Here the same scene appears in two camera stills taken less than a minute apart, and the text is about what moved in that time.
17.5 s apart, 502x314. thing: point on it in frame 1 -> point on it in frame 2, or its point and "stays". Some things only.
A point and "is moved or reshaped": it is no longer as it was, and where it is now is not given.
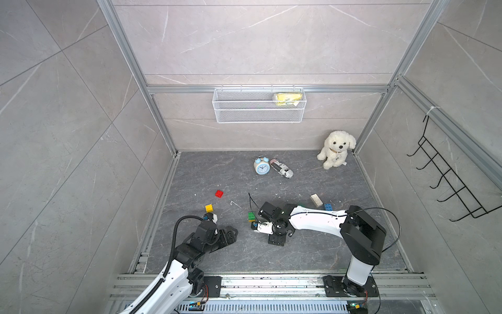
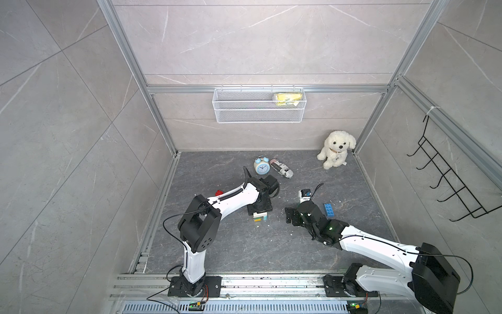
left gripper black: (231, 238) -> (268, 207)
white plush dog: (335, 150) stays
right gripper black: (276, 240) -> (288, 212)
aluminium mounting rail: (391, 286) stays
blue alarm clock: (261, 165) stays
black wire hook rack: (470, 203) stays
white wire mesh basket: (256, 105) stays
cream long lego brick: (316, 200) is moved or reshaped
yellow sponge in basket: (289, 98) stays
